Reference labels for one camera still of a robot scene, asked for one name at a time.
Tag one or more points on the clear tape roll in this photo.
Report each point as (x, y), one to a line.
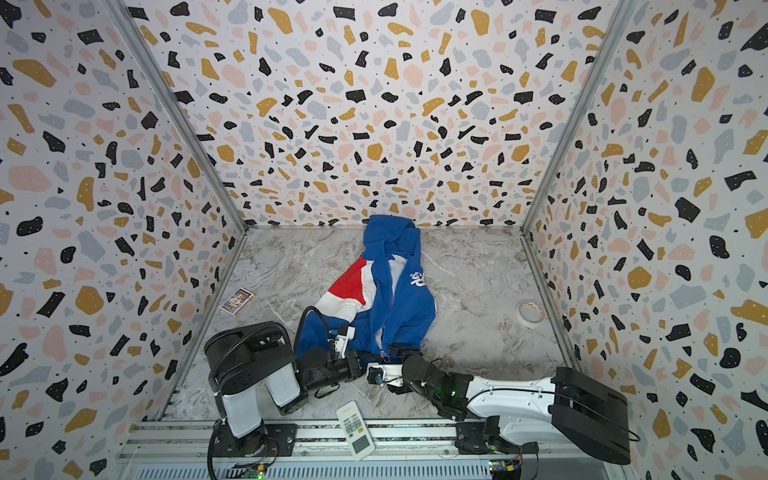
(530, 312)

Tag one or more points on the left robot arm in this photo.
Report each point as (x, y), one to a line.
(241, 360)

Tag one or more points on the white remote control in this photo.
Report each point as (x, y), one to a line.
(355, 431)

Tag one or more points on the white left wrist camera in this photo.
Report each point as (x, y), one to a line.
(344, 335)

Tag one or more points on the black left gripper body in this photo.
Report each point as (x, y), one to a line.
(336, 373)

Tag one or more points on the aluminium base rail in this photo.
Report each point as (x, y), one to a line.
(316, 449)

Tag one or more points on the blue red white jacket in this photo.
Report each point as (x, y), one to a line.
(383, 295)

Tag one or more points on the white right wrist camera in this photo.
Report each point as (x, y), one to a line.
(384, 374)

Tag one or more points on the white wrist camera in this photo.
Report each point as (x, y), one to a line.
(384, 374)
(344, 335)

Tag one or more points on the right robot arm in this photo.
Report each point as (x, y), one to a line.
(567, 406)

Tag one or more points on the small playing card box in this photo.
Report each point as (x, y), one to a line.
(237, 301)

